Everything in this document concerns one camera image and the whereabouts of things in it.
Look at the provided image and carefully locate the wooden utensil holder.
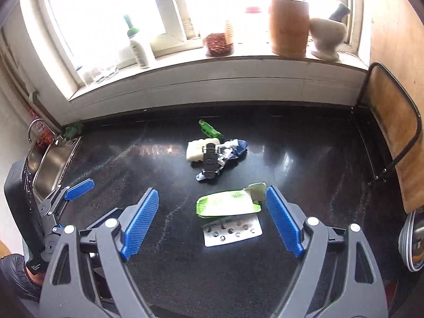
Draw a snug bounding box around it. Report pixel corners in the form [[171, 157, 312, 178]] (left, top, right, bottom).
[[268, 0, 311, 58]]

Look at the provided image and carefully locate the person's left forearm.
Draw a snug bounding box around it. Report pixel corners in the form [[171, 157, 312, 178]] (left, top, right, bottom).
[[0, 253, 43, 303]]

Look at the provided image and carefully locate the green dish cloth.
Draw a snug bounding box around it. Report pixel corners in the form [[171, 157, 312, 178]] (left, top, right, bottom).
[[64, 122, 84, 140]]

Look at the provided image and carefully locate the glass jar with red lid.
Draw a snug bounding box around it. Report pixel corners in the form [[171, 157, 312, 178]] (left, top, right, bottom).
[[242, 6, 270, 45]]

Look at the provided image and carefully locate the grey stone pestle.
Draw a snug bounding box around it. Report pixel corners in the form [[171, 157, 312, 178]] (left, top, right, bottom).
[[332, 3, 352, 22]]

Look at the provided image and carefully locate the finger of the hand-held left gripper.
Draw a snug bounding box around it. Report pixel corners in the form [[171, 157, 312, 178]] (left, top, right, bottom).
[[86, 206, 125, 231], [37, 178, 96, 218]]

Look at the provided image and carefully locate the red label bottle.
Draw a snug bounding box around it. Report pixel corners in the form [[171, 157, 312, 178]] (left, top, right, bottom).
[[33, 121, 56, 146]]

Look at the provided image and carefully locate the white foam piece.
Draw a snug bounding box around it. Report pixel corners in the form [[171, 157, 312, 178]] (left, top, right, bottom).
[[185, 137, 221, 163]]

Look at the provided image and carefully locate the white stone mortar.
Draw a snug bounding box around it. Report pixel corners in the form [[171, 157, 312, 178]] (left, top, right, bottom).
[[309, 17, 347, 62]]

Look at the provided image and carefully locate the chrome faucet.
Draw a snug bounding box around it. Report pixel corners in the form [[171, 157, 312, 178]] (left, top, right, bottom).
[[27, 118, 62, 144]]

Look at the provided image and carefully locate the blue and white wrapper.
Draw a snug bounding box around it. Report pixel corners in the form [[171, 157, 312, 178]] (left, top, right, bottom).
[[195, 138, 248, 182]]

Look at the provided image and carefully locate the green wipes packet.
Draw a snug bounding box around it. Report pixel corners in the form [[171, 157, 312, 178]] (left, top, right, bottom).
[[196, 182, 267, 219]]

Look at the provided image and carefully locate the silver blister pack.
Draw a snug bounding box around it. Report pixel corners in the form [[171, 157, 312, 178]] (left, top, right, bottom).
[[201, 215, 264, 247]]

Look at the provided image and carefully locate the glass jar of red spice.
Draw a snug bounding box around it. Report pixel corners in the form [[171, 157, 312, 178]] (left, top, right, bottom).
[[203, 20, 236, 58]]

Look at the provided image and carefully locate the green plastic piece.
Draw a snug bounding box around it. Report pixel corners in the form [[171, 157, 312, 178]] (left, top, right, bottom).
[[198, 119, 225, 140]]

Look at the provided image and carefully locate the wooden board with black frame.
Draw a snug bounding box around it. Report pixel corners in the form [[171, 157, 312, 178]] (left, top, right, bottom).
[[356, 62, 422, 214]]

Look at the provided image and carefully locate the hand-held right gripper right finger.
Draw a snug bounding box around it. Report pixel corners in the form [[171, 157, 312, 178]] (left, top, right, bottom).
[[267, 186, 388, 318]]

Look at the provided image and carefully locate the white detergent bottle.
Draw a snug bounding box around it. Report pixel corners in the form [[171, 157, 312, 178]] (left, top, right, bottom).
[[122, 15, 156, 69]]

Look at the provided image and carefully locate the stack of plates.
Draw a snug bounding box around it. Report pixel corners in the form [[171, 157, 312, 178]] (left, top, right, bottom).
[[398, 210, 424, 272]]

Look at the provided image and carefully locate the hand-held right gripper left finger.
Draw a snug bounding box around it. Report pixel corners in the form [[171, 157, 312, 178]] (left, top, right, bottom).
[[40, 188, 160, 318]]

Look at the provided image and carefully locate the stainless steel sink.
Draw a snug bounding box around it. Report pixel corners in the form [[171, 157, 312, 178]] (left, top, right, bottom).
[[26, 136, 83, 199]]

